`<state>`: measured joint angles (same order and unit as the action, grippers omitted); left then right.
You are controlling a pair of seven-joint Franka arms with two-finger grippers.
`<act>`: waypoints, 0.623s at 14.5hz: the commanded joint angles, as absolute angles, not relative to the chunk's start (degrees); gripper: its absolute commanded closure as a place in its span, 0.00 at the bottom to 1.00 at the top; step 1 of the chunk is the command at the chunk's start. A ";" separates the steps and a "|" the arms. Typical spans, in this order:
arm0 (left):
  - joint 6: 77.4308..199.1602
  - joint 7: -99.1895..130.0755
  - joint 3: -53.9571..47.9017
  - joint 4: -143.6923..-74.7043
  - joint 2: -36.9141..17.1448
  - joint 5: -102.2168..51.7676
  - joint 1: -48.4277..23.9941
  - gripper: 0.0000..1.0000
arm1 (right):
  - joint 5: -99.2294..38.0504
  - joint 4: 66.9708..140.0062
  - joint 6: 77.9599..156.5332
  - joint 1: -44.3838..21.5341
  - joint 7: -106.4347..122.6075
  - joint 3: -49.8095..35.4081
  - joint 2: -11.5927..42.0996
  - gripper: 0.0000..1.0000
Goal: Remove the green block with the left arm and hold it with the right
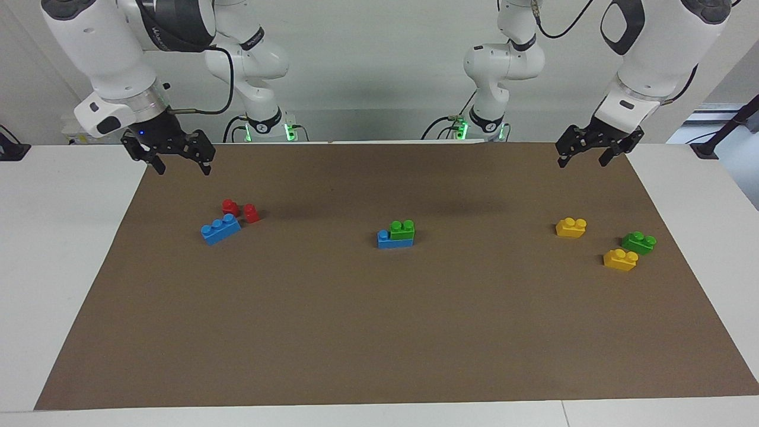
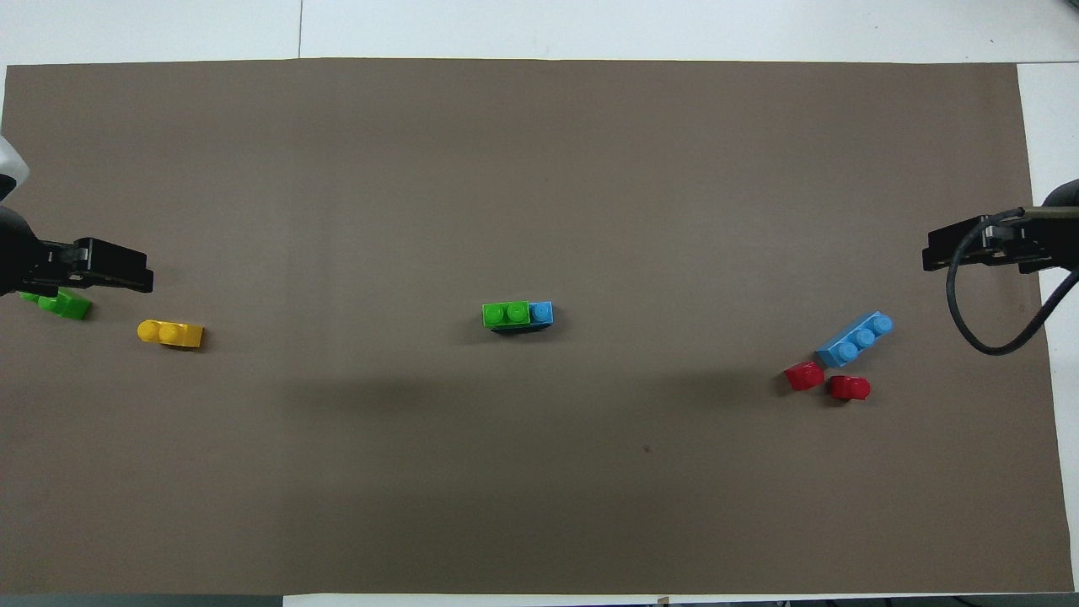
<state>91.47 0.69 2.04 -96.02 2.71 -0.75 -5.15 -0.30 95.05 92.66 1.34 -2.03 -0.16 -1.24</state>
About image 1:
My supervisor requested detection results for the blue toy block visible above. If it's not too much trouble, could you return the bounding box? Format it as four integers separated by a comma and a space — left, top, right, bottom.
200, 213, 243, 246
377, 230, 415, 249

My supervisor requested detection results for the yellow toy block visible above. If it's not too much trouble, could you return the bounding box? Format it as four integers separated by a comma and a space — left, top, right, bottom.
603, 248, 640, 272
555, 217, 588, 239

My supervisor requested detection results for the black clamp with pole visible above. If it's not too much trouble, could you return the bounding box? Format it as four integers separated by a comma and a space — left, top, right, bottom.
691, 95, 759, 160

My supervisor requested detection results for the black table clamp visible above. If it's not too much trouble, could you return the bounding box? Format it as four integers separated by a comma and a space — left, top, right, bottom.
0, 126, 31, 162

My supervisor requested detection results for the brown table mat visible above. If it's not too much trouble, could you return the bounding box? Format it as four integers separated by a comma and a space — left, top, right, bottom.
34, 141, 759, 411

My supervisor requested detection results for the black base cable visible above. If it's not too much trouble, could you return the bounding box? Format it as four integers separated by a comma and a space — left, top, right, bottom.
223, 114, 250, 143
421, 89, 478, 141

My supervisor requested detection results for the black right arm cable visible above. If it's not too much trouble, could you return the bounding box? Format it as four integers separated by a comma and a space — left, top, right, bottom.
166, 44, 235, 116

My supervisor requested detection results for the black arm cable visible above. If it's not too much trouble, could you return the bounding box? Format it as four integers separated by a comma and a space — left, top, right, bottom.
532, 0, 700, 107
166, 44, 235, 116

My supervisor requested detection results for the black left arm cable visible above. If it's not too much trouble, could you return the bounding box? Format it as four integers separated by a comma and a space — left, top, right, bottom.
532, 0, 700, 107

